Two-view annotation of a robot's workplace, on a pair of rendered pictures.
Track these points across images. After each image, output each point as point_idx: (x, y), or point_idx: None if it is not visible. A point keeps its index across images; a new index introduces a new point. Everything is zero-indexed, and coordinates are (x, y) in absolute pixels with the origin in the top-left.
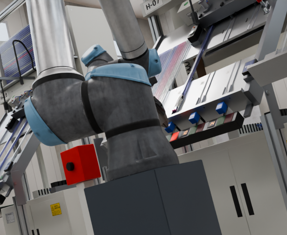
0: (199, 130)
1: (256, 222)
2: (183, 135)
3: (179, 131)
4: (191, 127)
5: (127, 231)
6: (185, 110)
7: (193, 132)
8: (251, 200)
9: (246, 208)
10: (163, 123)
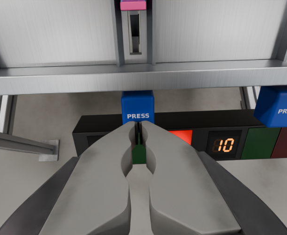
0: None
1: (140, 49)
2: (220, 156)
3: (194, 132)
4: (251, 130)
5: None
6: (268, 80)
7: (264, 154)
8: (140, 32)
9: (130, 38)
10: (142, 143)
